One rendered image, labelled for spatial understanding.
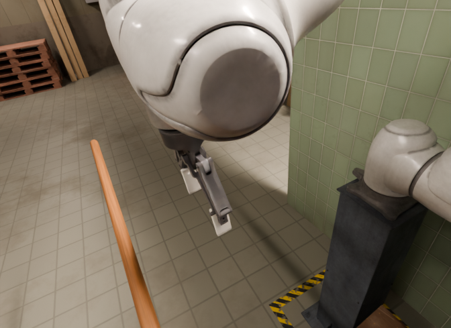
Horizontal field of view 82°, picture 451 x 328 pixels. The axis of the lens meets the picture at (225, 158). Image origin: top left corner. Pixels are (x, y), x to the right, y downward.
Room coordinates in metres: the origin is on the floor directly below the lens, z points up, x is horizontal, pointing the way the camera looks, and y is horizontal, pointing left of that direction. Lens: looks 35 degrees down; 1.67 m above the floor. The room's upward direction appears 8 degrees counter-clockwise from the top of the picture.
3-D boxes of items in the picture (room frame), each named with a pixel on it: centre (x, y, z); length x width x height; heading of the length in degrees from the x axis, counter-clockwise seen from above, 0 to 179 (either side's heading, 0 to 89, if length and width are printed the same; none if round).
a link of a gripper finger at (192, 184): (0.44, 0.08, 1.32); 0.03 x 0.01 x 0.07; 115
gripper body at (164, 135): (0.38, 0.06, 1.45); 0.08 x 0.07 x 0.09; 25
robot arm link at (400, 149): (0.62, -0.53, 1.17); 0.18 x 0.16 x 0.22; 20
